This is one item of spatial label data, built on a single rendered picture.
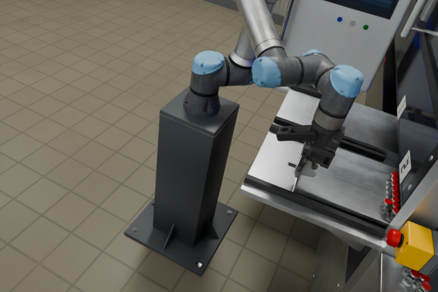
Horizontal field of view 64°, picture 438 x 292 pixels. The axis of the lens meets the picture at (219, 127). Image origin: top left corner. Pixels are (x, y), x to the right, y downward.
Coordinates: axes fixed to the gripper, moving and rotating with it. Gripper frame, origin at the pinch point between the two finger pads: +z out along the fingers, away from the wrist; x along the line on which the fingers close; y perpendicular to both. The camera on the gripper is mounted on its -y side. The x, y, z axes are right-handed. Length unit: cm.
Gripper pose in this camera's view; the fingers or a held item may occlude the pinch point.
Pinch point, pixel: (295, 173)
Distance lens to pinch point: 106.6
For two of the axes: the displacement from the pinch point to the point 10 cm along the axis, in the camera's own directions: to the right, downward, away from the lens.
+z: -1.7, 7.7, 6.1
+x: 3.8, -5.2, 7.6
